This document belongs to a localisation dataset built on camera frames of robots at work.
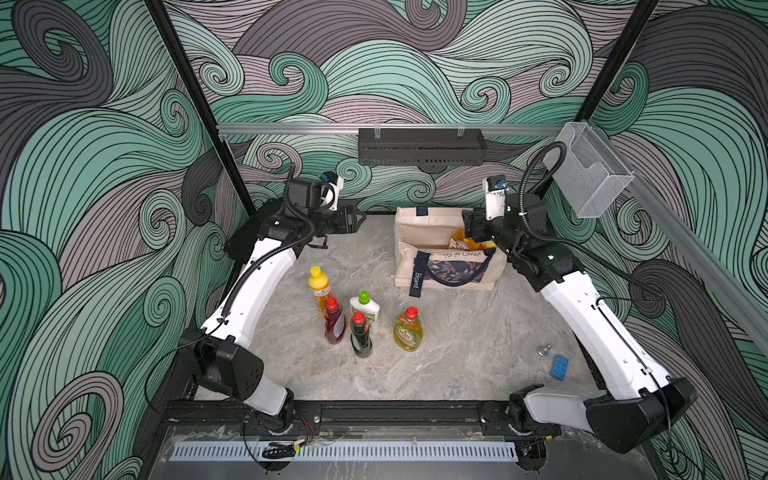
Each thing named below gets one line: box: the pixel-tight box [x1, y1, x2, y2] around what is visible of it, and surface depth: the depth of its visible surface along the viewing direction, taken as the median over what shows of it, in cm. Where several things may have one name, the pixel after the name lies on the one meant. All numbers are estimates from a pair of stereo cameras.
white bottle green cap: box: [349, 290, 380, 328], surface depth 80 cm
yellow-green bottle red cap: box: [394, 306, 424, 352], surface depth 78 cm
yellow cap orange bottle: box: [308, 266, 333, 318], surface depth 79 cm
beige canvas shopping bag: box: [394, 207, 507, 298], surface depth 92 cm
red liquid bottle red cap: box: [324, 297, 347, 345], surface depth 79 cm
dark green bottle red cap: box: [350, 311, 373, 358], surface depth 76 cm
